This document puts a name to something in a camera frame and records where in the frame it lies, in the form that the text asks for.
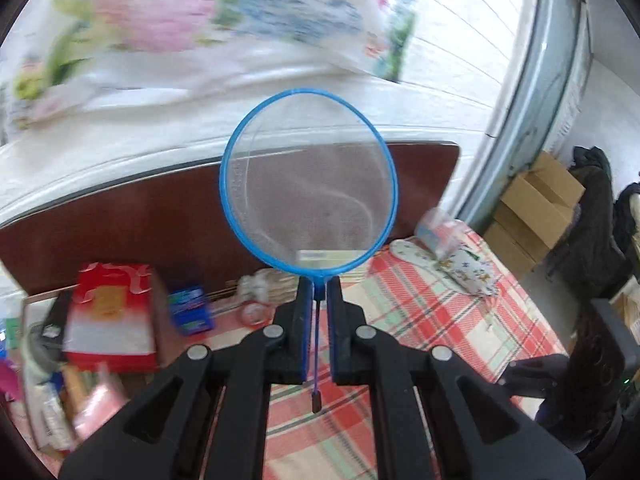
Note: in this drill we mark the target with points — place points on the blue round hand net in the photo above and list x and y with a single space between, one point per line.
310 195

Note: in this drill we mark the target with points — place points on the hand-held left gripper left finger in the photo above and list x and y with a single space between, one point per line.
295 320

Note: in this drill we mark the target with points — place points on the clear plastic measuring cup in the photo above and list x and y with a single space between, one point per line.
440 230

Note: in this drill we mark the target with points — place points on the bag of white beads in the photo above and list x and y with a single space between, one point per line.
257 282

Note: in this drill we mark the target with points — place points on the pale green box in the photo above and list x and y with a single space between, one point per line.
345 256

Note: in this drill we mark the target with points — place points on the clear tape roll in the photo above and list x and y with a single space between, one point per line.
254 314

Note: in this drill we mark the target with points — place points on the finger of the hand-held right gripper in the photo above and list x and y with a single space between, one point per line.
540 375

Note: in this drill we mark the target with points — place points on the dark jacket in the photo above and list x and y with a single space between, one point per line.
595 200

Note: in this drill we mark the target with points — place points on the red green plaid blanket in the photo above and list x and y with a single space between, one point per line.
450 320

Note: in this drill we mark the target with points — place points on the large brown cardboard carton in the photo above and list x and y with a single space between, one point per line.
515 250
545 195

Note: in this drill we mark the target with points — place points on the floral plastic bag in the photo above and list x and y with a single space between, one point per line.
175 20

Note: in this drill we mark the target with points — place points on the small blue packet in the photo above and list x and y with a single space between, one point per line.
190 310

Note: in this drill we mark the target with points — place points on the red box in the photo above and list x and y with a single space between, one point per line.
110 320

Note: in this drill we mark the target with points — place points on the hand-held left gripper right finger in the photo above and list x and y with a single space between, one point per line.
340 320

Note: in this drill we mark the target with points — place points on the grey door frame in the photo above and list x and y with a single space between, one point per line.
540 60

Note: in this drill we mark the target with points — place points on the pink bottle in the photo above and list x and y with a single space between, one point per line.
7 380

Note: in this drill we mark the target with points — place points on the white printed face mask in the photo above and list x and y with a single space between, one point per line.
412 255

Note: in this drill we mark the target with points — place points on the dark brown wooden headboard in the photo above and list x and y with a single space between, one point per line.
150 220

